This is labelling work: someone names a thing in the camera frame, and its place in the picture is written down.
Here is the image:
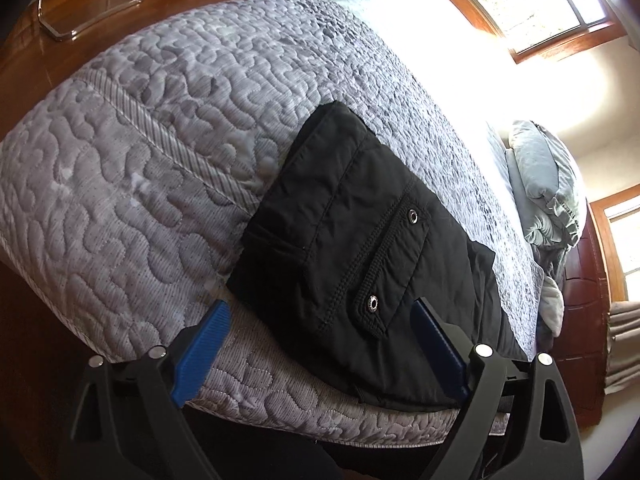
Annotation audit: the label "grey curtain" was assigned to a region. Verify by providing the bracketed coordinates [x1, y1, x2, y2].
[602, 300, 640, 397]

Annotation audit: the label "narrow wooden framed window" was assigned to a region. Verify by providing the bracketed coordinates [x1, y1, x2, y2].
[590, 190, 640, 306]

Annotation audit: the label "dark grey fleece blanket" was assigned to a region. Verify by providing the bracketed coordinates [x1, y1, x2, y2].
[531, 244, 567, 283]

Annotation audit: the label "white fluffy blanket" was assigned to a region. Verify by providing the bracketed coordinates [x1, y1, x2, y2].
[541, 275, 565, 337]

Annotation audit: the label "wide wooden framed window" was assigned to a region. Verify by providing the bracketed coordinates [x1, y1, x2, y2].
[405, 0, 631, 64]

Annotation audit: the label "grey folded duvet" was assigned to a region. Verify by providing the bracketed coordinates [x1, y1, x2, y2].
[522, 195, 582, 252]

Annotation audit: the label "grey pillow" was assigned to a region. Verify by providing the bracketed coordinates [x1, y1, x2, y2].
[507, 120, 581, 211]

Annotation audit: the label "wooden headboard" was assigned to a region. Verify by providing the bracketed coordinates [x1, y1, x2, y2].
[552, 200, 617, 411]

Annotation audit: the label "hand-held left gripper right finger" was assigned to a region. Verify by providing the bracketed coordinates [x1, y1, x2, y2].
[410, 297, 586, 480]

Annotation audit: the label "grey quilted bedspread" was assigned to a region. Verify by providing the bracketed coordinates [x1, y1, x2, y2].
[0, 0, 546, 448]

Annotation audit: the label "black pants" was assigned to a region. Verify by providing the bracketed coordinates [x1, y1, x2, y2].
[226, 101, 530, 408]

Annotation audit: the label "black chrome frame chair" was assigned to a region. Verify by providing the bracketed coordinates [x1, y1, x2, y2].
[37, 0, 146, 42]

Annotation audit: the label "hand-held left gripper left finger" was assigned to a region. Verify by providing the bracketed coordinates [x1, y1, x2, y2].
[65, 300, 232, 480]

